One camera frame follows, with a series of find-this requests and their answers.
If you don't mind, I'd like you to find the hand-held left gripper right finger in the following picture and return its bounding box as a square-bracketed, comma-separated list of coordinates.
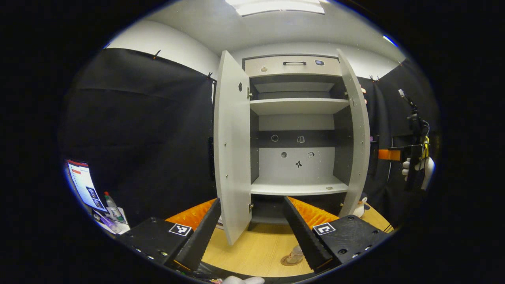
[282, 196, 391, 273]

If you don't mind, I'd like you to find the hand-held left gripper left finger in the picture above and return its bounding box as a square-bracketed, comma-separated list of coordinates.
[118, 198, 222, 273]

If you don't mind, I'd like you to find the white cabinet door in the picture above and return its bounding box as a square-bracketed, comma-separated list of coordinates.
[213, 50, 253, 246]
[336, 49, 370, 217]

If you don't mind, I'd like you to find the white cabinet shelf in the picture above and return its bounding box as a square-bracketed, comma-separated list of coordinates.
[251, 175, 349, 196]
[249, 98, 350, 116]

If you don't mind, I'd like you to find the plastic bottle with red cap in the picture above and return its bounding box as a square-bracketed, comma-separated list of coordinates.
[104, 192, 125, 222]

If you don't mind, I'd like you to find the white and grey cabinet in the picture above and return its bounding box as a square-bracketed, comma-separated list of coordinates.
[242, 54, 355, 225]

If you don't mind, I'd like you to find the white cabinet drawer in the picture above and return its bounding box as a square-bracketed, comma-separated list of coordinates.
[244, 56, 342, 78]

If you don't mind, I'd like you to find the small white toy figure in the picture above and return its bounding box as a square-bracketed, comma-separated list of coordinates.
[352, 197, 370, 218]

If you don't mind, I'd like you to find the computer screen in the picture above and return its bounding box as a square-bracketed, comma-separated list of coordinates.
[66, 159, 108, 213]

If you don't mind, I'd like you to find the black door handle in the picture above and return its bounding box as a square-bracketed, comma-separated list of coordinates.
[371, 135, 380, 179]

